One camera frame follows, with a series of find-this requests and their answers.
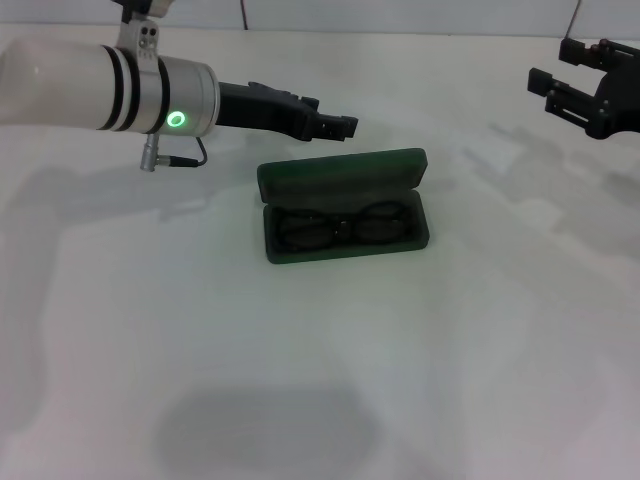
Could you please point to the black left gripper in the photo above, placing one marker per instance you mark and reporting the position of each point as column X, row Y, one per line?
column 265, row 112

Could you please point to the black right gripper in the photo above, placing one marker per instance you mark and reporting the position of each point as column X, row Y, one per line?
column 622, row 95

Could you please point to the green glasses case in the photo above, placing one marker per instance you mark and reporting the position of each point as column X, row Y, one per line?
column 340, row 172

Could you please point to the black glasses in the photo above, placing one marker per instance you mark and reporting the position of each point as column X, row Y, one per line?
column 342, row 225

